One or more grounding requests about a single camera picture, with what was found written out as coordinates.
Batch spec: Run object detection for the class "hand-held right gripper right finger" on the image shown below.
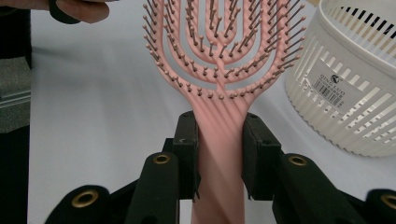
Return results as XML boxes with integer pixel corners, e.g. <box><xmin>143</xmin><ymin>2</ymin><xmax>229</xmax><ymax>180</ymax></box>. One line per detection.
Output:
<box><xmin>242</xmin><ymin>113</ymin><xmax>368</xmax><ymax>224</ymax></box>

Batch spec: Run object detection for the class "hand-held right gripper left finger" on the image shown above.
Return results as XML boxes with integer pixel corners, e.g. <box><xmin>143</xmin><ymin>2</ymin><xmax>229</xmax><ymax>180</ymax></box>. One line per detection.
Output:
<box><xmin>124</xmin><ymin>110</ymin><xmax>202</xmax><ymax>224</ymax></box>

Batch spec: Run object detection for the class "pink hairbrush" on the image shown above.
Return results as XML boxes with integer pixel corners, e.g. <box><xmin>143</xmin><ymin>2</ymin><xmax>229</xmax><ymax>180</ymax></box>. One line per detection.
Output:
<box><xmin>142</xmin><ymin>0</ymin><xmax>307</xmax><ymax>224</ymax></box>

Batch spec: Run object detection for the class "white plastic basket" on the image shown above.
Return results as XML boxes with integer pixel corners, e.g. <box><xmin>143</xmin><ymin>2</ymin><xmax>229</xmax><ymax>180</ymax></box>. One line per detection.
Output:
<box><xmin>283</xmin><ymin>0</ymin><xmax>396</xmax><ymax>158</ymax></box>

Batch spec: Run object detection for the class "metal floor rail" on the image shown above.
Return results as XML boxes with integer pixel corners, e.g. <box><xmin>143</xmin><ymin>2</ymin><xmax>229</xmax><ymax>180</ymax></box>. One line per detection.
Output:
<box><xmin>0</xmin><ymin>89</ymin><xmax>32</xmax><ymax>109</ymax></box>

